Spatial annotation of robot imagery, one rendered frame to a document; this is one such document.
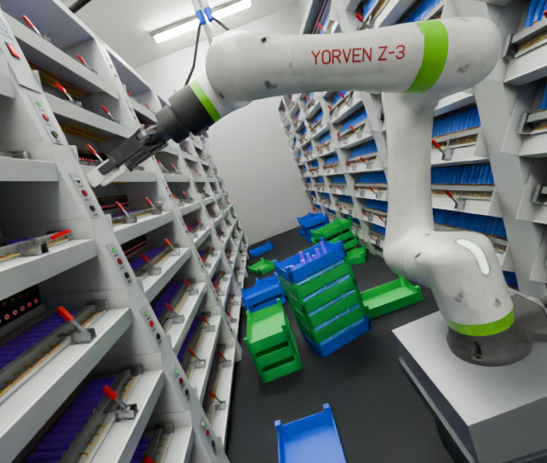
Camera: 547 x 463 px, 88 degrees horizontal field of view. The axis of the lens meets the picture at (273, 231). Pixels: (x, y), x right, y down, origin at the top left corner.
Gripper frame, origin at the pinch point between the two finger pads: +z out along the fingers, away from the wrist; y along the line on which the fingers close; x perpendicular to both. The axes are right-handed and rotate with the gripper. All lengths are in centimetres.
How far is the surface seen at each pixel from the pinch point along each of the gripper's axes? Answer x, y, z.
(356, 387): -107, 30, -13
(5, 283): -10.6, -20.2, 16.3
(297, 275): -64, 54, -18
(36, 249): -6.8, -10.3, 16.0
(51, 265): -10.8, -9.8, 16.5
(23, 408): -27.7, -27.8, 20.5
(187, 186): 4, 147, 18
